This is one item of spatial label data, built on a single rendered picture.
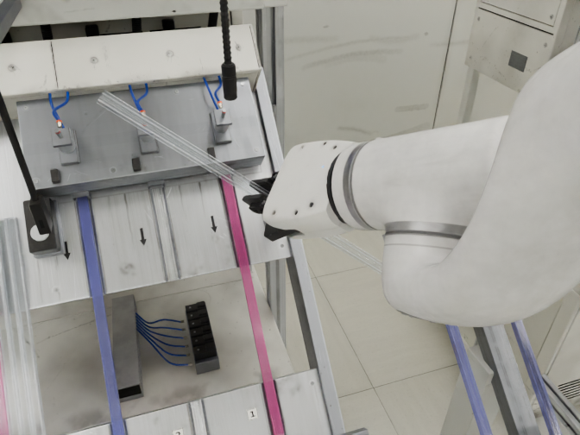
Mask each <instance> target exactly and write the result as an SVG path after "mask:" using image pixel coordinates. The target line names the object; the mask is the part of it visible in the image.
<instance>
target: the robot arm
mask: <svg viewBox="0 0 580 435"><path fill-rule="evenodd" d="M251 181H253V182H255V183H256V184H257V185H259V186H261V187H262V188H264V189H266V190H267V191H269V192H270V194H269V195H268V197H266V196H265V195H263V194H253V195H245V196H243V199H242V201H243V202H244V203H246V204H247V205H249V209H250V210H251V211H252V212H254V213H257V214H262V217H263V220H264V221H265V222H266V226H265V231H264V236H265V237H266V238H267V239H269V240H270V241H272V242H273V241H276V240H278V239H280V238H283V237H284V236H288V237H289V238H293V239H313V238H321V237H328V236H336V235H340V234H343V233H347V232H350V231H353V230H354V229H357V230H385V242H384V249H383V257H382V268H381V283H382V289H383V293H384V296H385V298H386V300H387V302H388V303H389V305H391V306H392V307H393V308H394V309H395V310H396V311H398V312H401V314H403V315H407V316H409V317H411V318H419V319H423V320H427V321H429V322H431V323H440V324H445V325H456V326H464V327H485V326H494V325H504V324H509V323H512V322H515V321H518V320H522V319H524V318H528V317H530V316H532V315H534V314H536V313H538V312H541V311H543V310H545V309H546V308H547V307H548V306H551V305H552V304H554V303H556V302H557V301H559V300H560V299H561V298H563V297H564V296H565V295H566V294H567V293H568V292H569V291H570V290H572V289H573V288H574V287H575V286H576V285H577V284H578V283H579V282H580V42H578V43H576V44H574V45H573V46H571V47H569V48H567V49H566V50H564V51H563V52H562V53H560V54H558V55H557V56H555V57H554V58H552V59H551V60H549V61H548V62H547V63H546V64H544V65H543V66H542V67H541V68H540V69H539V70H538V71H537V72H536V73H535V74H534V75H533V76H532V77H531V78H530V79H529V80H528V81H527V82H526V84H525V85H524V87H523V88H522V90H521V91H520V93H519V95H518V97H517V98H516V100H515V102H514V105H513V107H512V109H511V111H510V114H509V116H503V117H494V118H490V119H484V120H480V121H474V122H470V123H461V124H457V125H451V126H447V127H443V128H437V129H429V130H424V131H420V132H414V133H410V134H405V135H400V136H391V137H387V138H381V137H377V138H376V139H375V140H373V141H368V142H348V141H319V142H307V143H302V144H299V145H296V146H294V147H293V148H292V149H291V150H290V151H289V152H288V154H287V157H286V159H285V160H284V162H283V164H282V166H281V170H280V171H277V172H274V173H273V175H272V177H269V178H263V179H259V180H251Z"/></svg>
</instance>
